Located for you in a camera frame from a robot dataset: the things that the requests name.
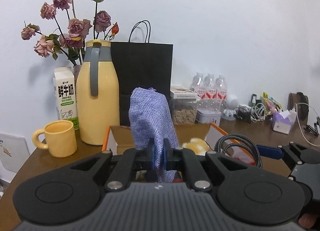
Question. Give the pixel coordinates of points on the white milk carton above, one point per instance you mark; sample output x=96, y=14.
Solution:
x=64, y=90

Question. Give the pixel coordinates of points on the white wall panel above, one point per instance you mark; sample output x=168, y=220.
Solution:
x=14, y=152

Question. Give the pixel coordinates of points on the white flat box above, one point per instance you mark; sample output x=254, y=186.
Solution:
x=179, y=92

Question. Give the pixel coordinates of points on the yellow ceramic mug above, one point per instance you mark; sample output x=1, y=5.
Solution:
x=57, y=137

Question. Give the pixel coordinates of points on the left water bottle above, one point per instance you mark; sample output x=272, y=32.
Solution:
x=198, y=85

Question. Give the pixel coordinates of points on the middle water bottle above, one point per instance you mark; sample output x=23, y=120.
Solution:
x=211, y=91

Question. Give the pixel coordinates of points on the yellow white plush sheep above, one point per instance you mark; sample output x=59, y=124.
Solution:
x=197, y=145

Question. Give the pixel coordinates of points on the purple woven pouch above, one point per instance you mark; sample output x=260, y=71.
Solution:
x=150, y=118

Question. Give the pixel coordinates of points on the white toy robot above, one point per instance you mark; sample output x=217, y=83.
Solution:
x=231, y=105

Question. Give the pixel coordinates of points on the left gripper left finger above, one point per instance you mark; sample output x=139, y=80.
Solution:
x=124, y=166

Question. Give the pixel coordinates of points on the red cardboard box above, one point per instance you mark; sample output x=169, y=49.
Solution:
x=119, y=138

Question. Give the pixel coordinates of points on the white tin box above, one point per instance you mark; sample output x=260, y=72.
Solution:
x=208, y=116

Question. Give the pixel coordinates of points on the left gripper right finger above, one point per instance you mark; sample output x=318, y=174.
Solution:
x=188, y=163

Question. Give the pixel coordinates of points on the right water bottle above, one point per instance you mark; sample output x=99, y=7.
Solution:
x=221, y=91

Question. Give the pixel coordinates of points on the yellow thermos jug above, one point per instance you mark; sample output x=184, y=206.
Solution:
x=97, y=93

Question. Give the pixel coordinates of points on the purple tissue box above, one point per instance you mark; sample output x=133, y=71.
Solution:
x=283, y=122

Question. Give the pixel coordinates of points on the colourful snack packets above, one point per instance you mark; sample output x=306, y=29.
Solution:
x=271, y=103

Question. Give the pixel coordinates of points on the water bottle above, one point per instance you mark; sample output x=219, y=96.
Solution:
x=198, y=85
x=211, y=91
x=221, y=91

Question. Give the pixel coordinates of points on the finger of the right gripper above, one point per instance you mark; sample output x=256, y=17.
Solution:
x=270, y=152

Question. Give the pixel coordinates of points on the black paper shopping bag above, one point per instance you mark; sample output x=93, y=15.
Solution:
x=141, y=64

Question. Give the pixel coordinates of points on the black phone stand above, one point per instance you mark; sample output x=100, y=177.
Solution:
x=315, y=128

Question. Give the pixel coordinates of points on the clear snack container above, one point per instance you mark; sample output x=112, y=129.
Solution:
x=183, y=111

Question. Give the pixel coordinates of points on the dried pink rose bouquet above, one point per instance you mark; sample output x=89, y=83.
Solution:
x=69, y=36

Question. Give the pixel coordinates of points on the person's right hand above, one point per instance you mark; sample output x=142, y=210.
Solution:
x=307, y=221

